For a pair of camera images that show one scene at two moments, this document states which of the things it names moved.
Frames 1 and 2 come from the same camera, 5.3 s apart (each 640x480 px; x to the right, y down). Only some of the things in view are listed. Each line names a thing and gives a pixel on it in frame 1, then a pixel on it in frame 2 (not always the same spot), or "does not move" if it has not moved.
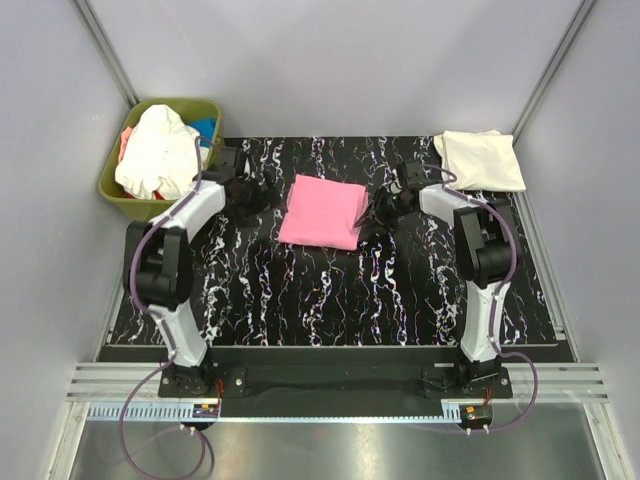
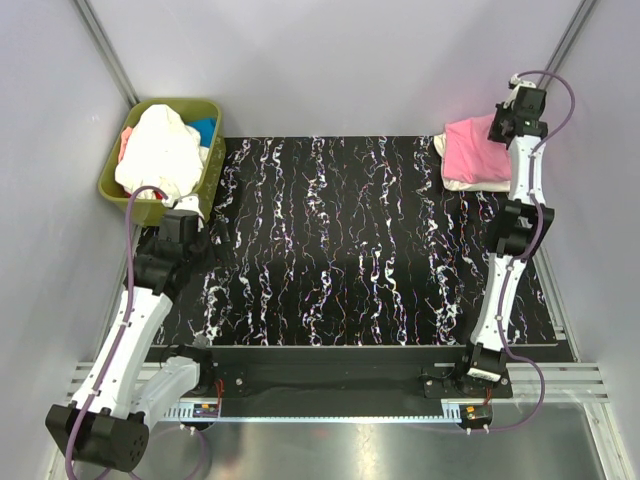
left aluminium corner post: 108,50 does not move
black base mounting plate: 336,376 does not move
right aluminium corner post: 578,19 does not move
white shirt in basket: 158,156 does not move
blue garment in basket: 206,127 does not move
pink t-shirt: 323,212 to 471,156
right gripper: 375,210 to 493,134
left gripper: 270,198 to 212,254
